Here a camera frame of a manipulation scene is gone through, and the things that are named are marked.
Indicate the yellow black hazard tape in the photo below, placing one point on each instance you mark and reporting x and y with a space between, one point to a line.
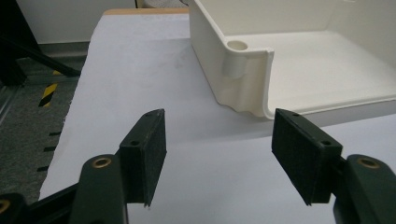
48 93

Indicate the white plastic tray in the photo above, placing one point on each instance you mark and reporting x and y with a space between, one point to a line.
311 71

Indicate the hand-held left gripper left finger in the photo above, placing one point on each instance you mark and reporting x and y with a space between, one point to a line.
140 161

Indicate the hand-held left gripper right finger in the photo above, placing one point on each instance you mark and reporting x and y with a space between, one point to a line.
302 155

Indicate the black stand leg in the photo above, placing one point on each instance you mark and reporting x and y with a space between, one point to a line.
18 46

